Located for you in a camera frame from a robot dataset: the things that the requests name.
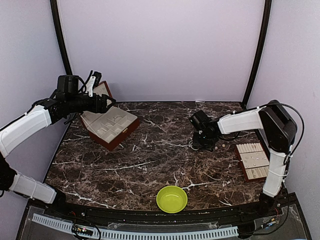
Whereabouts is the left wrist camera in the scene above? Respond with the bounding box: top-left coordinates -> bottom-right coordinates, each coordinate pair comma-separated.
85,71 -> 102,97

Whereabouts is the black frame post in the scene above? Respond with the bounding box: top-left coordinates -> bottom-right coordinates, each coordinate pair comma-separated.
49,0 -> 73,75
241,0 -> 272,109

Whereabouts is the brown wooden jewelry box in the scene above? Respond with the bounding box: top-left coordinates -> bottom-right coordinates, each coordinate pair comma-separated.
80,81 -> 140,151

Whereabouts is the green bowl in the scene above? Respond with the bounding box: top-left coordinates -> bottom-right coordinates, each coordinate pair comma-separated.
156,185 -> 188,214

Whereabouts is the black right frame post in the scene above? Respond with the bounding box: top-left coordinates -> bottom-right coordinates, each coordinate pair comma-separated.
241,0 -> 272,109

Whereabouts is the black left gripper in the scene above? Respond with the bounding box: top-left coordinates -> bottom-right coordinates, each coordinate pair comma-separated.
66,92 -> 116,114

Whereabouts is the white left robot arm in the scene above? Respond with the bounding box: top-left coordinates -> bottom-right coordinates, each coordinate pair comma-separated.
0,71 -> 116,218

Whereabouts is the white slotted cable duct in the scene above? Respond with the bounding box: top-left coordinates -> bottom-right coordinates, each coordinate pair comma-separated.
31,213 -> 239,240

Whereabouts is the black left frame post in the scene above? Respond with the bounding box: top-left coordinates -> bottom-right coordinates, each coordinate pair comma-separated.
49,0 -> 73,75

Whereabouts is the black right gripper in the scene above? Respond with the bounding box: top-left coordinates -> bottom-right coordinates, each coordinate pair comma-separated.
192,132 -> 216,149

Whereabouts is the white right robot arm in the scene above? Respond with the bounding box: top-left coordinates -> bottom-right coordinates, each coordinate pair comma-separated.
189,100 -> 302,217

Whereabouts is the brown ring earring tray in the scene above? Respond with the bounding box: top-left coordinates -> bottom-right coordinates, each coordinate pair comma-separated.
235,142 -> 270,182

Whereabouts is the silver wrap bangle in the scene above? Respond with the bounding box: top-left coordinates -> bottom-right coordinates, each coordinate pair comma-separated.
188,140 -> 199,151

